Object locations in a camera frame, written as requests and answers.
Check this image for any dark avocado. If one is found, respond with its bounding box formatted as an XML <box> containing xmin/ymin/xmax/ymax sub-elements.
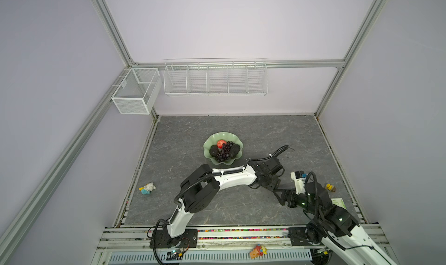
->
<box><xmin>209</xmin><ymin>144</ymin><xmax>220</xmax><ymax>158</ymax></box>
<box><xmin>229</xmin><ymin>143</ymin><xmax>241</xmax><ymax>159</ymax></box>

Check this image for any dark purple grape bunch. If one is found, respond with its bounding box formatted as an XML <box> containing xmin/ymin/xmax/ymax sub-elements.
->
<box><xmin>215</xmin><ymin>141</ymin><xmax>233</xmax><ymax>162</ymax></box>

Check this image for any green wavy fruit bowl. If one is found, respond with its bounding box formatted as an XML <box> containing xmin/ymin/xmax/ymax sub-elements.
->
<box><xmin>203</xmin><ymin>132</ymin><xmax>244</xmax><ymax>166</ymax></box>

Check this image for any red apple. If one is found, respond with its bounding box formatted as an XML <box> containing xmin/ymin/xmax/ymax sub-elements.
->
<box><xmin>217</xmin><ymin>140</ymin><xmax>226</xmax><ymax>149</ymax></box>

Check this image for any dark avocado front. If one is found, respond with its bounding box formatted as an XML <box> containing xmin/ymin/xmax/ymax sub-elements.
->
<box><xmin>209</xmin><ymin>144</ymin><xmax>220</xmax><ymax>158</ymax></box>

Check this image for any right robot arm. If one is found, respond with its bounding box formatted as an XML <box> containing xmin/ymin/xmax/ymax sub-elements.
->
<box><xmin>273</xmin><ymin>172</ymin><xmax>395</xmax><ymax>265</ymax></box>

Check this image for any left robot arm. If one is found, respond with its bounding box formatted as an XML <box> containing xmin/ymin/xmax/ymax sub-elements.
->
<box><xmin>163</xmin><ymin>145</ymin><xmax>290</xmax><ymax>238</ymax></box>

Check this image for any small yellow toy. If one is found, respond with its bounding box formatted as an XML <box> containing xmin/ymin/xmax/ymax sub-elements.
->
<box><xmin>326</xmin><ymin>183</ymin><xmax>336</xmax><ymax>193</ymax></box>

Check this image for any green paper card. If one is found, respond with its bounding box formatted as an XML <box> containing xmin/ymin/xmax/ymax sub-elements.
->
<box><xmin>331</xmin><ymin>198</ymin><xmax>347</xmax><ymax>209</ymax></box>

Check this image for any small plush toy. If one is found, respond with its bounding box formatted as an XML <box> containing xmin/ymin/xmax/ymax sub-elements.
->
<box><xmin>139</xmin><ymin>183</ymin><xmax>156</xmax><ymax>195</ymax></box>

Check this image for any white mesh box basket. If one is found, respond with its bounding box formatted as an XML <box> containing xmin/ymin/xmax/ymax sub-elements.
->
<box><xmin>111</xmin><ymin>68</ymin><xmax>162</xmax><ymax>115</ymax></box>

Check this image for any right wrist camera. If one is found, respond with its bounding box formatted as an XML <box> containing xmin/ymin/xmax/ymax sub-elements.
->
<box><xmin>290</xmin><ymin>171</ymin><xmax>307</xmax><ymax>194</ymax></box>

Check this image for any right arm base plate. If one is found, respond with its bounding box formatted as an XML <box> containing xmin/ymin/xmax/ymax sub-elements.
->
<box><xmin>287</xmin><ymin>226</ymin><xmax>326</xmax><ymax>246</ymax></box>

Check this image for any colourful toy on rail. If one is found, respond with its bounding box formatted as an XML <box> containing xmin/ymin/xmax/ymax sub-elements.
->
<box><xmin>249</xmin><ymin>244</ymin><xmax>267</xmax><ymax>259</ymax></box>

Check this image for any white wire wall rack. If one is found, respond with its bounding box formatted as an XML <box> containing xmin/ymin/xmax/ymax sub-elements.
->
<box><xmin>163</xmin><ymin>58</ymin><xmax>269</xmax><ymax>96</ymax></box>

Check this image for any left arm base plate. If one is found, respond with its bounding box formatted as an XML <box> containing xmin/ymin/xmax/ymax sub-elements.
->
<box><xmin>150</xmin><ymin>229</ymin><xmax>198</xmax><ymax>249</ymax></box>

